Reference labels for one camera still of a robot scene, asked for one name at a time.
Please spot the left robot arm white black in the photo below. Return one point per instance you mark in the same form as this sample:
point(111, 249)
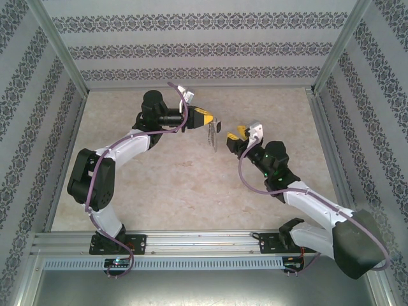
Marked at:
point(127, 146)

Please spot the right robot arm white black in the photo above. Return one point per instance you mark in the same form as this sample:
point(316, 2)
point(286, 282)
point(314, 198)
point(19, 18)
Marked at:
point(315, 201)

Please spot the white right camera bracket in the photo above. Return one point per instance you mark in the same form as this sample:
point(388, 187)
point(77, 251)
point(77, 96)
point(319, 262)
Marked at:
point(252, 142)

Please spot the white left camera bracket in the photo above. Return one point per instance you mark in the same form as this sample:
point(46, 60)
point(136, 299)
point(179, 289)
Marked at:
point(182, 105)

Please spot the aluminium frame bar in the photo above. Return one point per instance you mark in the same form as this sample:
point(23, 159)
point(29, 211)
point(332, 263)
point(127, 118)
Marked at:
point(384, 290)
point(25, 280)

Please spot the aluminium frame post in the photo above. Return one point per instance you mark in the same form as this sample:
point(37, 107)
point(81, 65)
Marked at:
point(340, 48)
point(61, 48)

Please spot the aluminium wall base strip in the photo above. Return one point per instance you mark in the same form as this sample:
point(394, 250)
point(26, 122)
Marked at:
point(201, 88)

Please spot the small circuit board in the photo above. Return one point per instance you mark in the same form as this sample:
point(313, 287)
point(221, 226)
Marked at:
point(293, 264)
point(116, 262)

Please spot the white camera bracket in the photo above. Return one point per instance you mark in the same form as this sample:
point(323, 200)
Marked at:
point(252, 142)
point(182, 105)

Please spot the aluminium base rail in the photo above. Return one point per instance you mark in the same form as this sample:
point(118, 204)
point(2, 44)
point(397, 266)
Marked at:
point(204, 242)

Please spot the grey metal panel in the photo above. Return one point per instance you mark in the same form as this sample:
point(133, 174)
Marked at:
point(204, 290)

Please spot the aluminium side rail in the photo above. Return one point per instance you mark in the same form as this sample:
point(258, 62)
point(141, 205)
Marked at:
point(325, 127)

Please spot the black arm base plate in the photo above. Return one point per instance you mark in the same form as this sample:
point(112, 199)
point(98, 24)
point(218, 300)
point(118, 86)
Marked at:
point(138, 243)
point(271, 243)

